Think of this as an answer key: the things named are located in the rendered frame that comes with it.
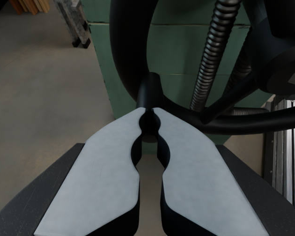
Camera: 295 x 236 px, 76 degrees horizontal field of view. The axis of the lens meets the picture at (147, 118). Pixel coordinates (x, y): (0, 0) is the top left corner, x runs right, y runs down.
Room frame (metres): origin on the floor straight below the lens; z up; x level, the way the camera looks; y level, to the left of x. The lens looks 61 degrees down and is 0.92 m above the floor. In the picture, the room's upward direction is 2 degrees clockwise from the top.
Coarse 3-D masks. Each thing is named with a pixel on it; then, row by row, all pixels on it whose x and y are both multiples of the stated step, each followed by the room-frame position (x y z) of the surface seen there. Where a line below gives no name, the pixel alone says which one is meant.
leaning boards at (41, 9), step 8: (16, 0) 1.44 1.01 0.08; (24, 0) 1.43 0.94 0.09; (32, 0) 1.44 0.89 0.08; (40, 0) 1.42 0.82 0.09; (48, 0) 1.57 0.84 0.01; (16, 8) 1.39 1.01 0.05; (24, 8) 1.43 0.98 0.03; (32, 8) 1.40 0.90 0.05; (40, 8) 1.44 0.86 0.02; (48, 8) 1.46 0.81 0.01
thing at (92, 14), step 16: (96, 0) 0.29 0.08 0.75; (160, 0) 0.30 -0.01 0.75; (176, 0) 0.30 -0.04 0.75; (192, 0) 0.30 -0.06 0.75; (208, 0) 0.30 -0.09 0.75; (96, 16) 0.29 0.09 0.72; (160, 16) 0.30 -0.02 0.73; (176, 16) 0.30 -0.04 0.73; (192, 16) 0.30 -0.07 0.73; (208, 16) 0.30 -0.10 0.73; (240, 16) 0.30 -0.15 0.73
